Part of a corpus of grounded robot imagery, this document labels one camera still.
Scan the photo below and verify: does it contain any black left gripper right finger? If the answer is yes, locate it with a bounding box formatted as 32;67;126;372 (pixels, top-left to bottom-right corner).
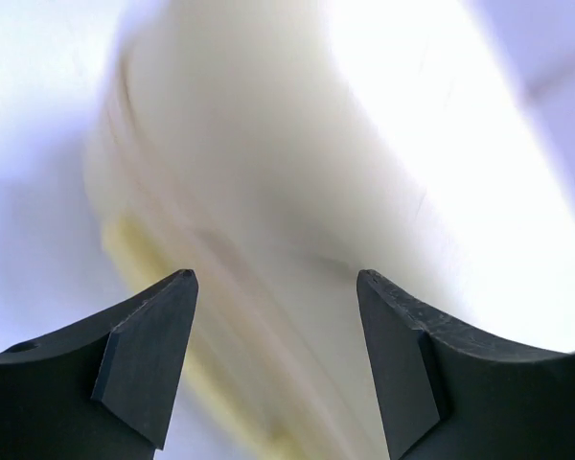
356;270;575;459

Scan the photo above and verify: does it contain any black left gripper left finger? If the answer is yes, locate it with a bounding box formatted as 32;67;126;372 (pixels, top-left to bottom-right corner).
0;269;198;459

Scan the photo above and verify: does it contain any pale yellow hard-shell suitcase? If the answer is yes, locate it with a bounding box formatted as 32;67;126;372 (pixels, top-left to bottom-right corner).
85;1;575;459

